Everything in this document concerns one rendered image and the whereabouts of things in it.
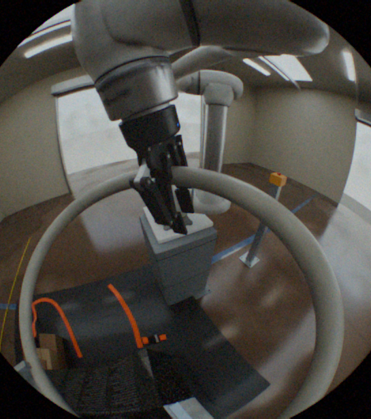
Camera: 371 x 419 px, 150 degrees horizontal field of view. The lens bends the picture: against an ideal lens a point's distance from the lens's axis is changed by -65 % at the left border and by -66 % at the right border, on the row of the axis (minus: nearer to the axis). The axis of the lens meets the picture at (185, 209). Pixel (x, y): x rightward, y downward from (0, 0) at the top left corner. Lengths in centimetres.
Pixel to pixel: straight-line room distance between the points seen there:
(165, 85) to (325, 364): 29
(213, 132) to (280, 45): 53
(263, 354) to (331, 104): 669
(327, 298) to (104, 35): 29
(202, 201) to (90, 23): 73
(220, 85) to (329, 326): 70
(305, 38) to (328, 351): 27
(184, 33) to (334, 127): 620
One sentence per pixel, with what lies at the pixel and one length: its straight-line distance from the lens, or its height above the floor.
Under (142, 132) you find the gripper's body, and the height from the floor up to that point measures 135.
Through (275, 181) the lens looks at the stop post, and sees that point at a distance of 127.
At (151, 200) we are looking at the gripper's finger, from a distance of 18.
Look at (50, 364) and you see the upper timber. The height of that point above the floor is 24.
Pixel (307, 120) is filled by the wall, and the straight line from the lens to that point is 651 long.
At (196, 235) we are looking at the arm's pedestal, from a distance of 82.
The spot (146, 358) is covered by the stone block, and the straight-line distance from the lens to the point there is 71.
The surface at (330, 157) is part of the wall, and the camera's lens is 616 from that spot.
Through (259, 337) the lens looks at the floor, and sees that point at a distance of 150.
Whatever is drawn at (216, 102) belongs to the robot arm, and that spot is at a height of 149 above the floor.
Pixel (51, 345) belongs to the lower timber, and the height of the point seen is 14.
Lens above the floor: 135
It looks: 32 degrees down
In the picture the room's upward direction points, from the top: straight up
